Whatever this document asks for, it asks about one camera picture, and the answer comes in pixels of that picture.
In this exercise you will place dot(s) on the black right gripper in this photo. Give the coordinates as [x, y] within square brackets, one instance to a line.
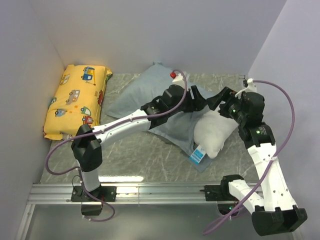
[227, 95]

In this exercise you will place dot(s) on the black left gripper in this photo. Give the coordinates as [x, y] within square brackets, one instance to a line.
[197, 103]

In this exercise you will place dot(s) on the white pillow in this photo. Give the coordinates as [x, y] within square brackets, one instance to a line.
[211, 131]

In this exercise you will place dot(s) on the blue-grey pillowcase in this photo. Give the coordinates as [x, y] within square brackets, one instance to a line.
[178, 130]

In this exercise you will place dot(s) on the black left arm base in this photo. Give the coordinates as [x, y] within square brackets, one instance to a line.
[93, 206]

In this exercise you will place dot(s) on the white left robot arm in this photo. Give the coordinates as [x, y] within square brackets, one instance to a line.
[87, 145]

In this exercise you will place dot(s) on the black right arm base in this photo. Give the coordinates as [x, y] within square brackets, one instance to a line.
[215, 193]

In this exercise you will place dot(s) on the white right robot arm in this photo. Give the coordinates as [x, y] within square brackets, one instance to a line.
[273, 209]

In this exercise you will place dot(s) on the blue white pillow label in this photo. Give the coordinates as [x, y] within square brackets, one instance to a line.
[198, 154]

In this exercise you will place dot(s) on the yellow car-print pillow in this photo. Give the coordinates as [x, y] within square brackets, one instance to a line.
[78, 101]

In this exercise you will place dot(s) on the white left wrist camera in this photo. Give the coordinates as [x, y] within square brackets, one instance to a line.
[177, 79]

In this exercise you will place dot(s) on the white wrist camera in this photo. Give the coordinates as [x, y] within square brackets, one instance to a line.
[249, 87]
[177, 79]

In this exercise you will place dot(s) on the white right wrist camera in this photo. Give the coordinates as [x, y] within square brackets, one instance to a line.
[249, 87]

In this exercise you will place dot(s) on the aluminium front rail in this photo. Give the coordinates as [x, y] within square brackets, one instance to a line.
[129, 193]

